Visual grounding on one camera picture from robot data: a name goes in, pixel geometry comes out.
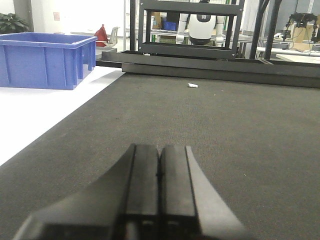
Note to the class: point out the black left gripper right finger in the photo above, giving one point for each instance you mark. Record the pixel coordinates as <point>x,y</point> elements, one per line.
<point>190,207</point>

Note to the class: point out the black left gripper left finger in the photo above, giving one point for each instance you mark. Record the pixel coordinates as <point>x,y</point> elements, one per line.
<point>122,204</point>

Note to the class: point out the dark grey textured mat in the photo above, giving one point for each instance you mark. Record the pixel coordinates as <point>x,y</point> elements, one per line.
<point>259,146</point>

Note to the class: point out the small white paper scrap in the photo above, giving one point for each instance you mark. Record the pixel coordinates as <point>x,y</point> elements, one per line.
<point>191,85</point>

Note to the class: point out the grey plastic chair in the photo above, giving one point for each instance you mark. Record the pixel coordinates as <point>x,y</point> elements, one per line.
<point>113,40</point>

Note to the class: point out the blue plastic storage bin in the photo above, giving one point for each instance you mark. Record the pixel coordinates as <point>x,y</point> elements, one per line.
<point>45,60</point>

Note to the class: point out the red bag on chair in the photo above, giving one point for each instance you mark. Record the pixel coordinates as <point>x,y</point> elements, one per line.
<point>102,38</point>

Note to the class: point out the green potted plant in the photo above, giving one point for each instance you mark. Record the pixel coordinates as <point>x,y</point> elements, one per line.
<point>11,23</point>

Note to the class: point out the black metal shelf frame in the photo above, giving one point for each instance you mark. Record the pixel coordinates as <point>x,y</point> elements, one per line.
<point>211,63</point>

